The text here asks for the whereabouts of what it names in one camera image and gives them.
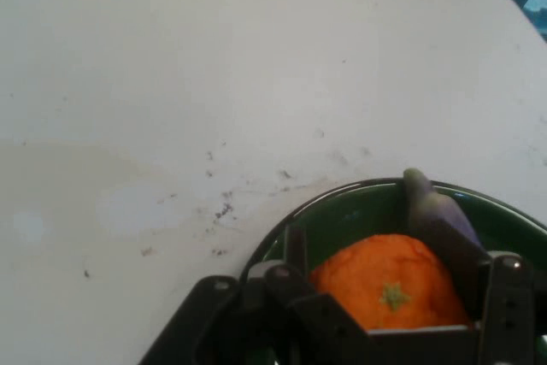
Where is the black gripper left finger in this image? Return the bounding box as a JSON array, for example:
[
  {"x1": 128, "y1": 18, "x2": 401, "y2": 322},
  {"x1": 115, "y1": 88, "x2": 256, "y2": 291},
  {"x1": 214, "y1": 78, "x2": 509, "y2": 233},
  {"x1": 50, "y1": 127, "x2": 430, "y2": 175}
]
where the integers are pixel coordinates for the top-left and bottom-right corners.
[{"x1": 140, "y1": 223, "x2": 373, "y2": 365}]

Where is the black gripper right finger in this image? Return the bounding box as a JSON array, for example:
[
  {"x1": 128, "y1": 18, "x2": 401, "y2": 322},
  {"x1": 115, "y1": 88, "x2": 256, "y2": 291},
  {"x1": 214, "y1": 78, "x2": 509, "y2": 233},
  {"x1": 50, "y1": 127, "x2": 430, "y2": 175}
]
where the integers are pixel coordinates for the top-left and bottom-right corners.
[{"x1": 398, "y1": 176, "x2": 536, "y2": 365}]

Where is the orange toy fruit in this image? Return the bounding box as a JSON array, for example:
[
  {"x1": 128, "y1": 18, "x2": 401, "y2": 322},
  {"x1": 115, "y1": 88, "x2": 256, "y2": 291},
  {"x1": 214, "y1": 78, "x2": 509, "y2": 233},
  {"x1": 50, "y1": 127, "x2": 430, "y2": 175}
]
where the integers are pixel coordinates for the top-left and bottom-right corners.
[{"x1": 308, "y1": 233, "x2": 474, "y2": 332}]

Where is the green round plate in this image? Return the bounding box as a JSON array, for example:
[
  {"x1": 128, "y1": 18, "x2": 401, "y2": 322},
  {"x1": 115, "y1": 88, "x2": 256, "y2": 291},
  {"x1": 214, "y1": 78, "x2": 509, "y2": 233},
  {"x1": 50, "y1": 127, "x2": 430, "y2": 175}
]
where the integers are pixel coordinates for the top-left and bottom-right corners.
[{"x1": 240, "y1": 175, "x2": 547, "y2": 365}]

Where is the purple toy eggplant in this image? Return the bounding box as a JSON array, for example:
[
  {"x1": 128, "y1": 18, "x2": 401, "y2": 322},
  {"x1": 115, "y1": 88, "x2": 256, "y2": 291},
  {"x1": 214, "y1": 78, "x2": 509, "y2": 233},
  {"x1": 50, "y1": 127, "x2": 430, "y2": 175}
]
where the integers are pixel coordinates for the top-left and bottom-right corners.
[{"x1": 402, "y1": 168, "x2": 489, "y2": 254}]

